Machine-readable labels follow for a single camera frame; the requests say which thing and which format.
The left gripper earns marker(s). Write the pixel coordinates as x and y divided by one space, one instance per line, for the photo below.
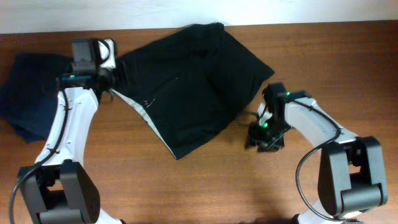
125 79

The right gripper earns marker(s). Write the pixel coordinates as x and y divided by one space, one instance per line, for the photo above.
254 138

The black shorts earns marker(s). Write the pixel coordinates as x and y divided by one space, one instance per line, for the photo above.
190 85

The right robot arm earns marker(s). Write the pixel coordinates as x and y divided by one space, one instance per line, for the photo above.
351 178

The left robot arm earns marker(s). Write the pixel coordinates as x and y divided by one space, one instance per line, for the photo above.
57 188

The folded navy blue garment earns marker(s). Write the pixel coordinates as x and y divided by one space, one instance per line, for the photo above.
29 94

